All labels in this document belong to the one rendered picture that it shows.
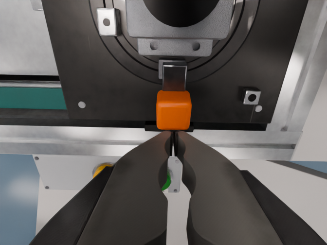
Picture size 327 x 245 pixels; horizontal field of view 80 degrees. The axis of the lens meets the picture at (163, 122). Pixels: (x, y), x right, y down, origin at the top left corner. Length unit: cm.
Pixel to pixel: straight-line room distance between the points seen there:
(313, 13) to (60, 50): 25
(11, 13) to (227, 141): 30
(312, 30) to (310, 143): 26
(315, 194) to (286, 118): 31
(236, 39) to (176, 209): 41
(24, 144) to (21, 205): 197
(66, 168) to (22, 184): 176
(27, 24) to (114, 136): 17
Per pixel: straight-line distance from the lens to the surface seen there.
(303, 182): 53
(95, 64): 22
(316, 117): 44
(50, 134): 30
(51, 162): 32
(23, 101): 31
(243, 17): 20
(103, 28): 18
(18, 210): 236
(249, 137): 28
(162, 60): 18
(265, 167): 46
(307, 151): 48
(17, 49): 32
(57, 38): 23
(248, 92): 22
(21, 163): 190
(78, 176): 32
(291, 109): 28
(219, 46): 19
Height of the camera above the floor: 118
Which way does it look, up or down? 62 degrees down
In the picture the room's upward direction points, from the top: 178 degrees counter-clockwise
